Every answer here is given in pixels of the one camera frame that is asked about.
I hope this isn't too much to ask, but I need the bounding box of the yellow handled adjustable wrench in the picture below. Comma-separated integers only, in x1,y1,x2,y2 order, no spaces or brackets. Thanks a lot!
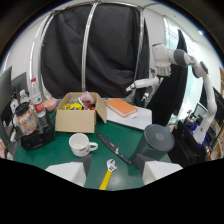
98,158,118,191

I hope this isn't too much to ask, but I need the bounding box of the yellow toy in box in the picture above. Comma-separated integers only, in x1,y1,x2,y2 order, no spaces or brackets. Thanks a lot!
62,102,84,111

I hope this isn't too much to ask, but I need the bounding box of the black equipment case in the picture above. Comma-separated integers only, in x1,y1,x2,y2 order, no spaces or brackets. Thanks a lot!
168,119,209,168

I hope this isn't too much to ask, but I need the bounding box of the open cardboard box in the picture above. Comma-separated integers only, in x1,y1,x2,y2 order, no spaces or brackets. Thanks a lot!
54,91,108,134

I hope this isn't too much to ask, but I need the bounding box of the orange book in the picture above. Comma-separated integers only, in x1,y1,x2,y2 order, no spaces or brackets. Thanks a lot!
105,97,139,119

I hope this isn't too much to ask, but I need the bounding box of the dark green kettle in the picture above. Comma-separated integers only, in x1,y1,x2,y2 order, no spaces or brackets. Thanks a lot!
129,123,176,165

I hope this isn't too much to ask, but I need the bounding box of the black curtain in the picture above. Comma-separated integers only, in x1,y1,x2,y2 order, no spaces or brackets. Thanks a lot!
40,3,151,108

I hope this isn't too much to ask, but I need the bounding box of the white ceramic mug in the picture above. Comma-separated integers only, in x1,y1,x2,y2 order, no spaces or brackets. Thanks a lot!
68,132,99,158

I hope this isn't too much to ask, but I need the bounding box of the colourful candy jar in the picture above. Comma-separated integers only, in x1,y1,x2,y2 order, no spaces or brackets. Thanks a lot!
14,101,38,136

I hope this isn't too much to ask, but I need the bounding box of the pink item in box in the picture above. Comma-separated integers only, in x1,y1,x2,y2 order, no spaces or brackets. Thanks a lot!
80,90,96,107

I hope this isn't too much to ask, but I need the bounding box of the black kitchen knife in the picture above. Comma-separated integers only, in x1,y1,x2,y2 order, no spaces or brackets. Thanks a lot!
96,132,134,166

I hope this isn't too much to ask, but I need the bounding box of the pink bowl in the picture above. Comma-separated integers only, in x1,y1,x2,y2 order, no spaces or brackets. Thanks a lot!
43,98,58,113

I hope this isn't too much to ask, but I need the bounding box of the clear water bottle red label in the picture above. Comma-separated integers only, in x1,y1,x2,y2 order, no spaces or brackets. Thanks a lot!
29,77,47,119

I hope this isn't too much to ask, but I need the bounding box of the white laptop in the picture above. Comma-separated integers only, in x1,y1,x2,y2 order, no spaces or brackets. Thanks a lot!
105,103,153,131

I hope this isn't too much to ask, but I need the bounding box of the black monitor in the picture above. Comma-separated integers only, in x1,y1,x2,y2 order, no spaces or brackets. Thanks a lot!
0,65,14,118

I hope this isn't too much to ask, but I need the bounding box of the metal frame pole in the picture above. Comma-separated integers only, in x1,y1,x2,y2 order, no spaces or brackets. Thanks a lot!
80,1,100,93

